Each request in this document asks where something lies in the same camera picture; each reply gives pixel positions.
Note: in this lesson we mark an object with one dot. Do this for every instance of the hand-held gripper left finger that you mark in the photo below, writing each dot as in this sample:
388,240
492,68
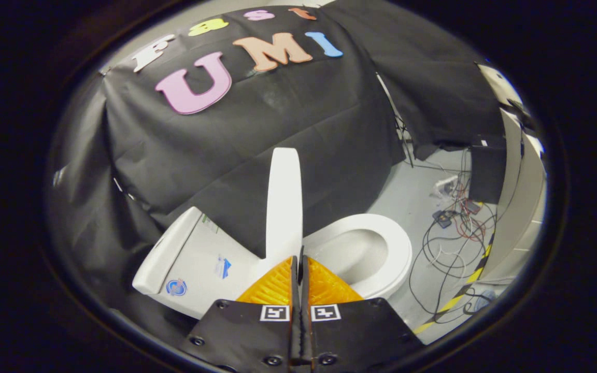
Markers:
246,331

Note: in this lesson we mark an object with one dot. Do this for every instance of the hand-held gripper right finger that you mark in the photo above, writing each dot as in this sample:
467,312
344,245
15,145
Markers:
355,331

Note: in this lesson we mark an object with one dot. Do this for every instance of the white toilet lid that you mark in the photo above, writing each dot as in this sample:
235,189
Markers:
284,207

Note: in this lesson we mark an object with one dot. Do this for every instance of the white toilet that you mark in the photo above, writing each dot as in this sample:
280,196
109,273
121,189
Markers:
195,269

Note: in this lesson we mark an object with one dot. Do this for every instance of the yellow black hazard tape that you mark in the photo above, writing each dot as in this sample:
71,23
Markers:
456,300

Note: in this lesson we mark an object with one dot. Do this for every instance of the small black adapter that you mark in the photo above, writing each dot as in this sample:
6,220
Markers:
442,218
472,206

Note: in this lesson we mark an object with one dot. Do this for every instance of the white power strip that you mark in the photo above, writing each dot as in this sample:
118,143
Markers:
448,185

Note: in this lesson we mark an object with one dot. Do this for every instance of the black box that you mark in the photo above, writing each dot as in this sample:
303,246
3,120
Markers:
486,173

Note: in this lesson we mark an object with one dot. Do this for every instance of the black backdrop cloth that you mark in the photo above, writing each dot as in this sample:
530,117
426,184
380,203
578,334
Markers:
303,114

